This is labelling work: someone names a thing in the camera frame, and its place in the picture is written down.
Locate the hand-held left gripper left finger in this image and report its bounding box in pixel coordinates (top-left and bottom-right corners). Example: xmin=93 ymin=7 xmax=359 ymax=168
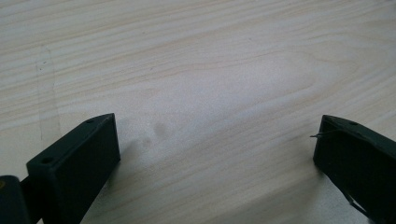
xmin=25 ymin=112 xmax=121 ymax=224

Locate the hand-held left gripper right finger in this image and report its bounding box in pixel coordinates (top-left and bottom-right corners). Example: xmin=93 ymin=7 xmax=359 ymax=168
xmin=312 ymin=114 xmax=396 ymax=224

